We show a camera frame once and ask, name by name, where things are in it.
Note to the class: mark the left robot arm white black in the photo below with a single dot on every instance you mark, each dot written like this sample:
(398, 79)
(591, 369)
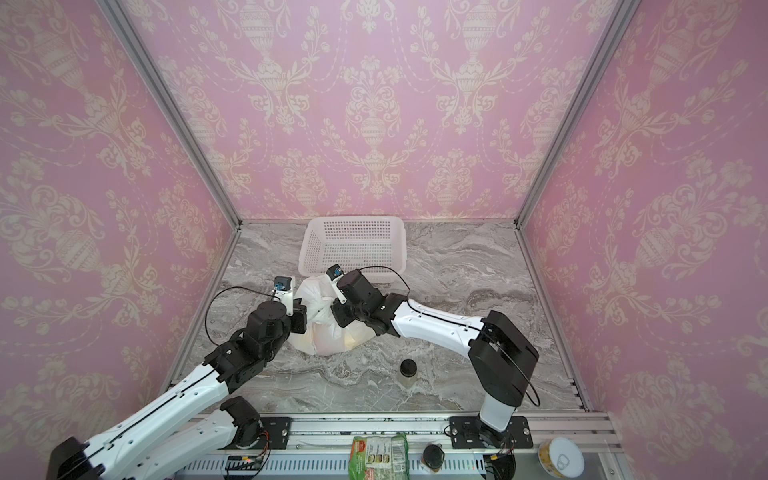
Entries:
(201, 414)

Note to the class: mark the green snack package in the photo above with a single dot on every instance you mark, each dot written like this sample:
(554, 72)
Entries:
(379, 457)

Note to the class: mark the white plastic bag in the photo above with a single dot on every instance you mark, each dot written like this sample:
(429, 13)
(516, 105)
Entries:
(323, 336)

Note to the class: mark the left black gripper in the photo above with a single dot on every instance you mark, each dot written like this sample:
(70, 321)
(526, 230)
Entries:
(300, 313)

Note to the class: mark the tin can white lid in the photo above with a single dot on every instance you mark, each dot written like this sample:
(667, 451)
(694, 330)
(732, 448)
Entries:
(561, 458)

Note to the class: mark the white perforated plastic basket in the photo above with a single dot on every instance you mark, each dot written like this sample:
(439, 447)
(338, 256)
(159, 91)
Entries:
(375, 244)

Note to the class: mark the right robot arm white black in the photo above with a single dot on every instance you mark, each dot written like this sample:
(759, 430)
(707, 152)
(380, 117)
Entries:
(502, 357)

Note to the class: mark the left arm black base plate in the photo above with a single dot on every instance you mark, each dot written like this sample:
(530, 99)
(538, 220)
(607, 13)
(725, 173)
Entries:
(271, 433)

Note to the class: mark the black round lid object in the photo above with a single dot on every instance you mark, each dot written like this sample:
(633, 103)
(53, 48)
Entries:
(433, 457)

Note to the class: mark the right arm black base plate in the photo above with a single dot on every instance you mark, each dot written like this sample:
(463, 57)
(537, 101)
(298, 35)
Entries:
(469, 432)

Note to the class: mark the aluminium frame rail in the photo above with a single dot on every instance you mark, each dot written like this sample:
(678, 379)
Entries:
(592, 432)

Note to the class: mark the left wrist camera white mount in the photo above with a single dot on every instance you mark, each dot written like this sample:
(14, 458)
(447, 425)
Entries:
(284, 292)

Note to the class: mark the small black-lidded jar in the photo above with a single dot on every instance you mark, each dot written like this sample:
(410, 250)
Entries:
(407, 374)

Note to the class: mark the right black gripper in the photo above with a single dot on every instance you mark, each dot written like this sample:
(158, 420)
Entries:
(341, 312)

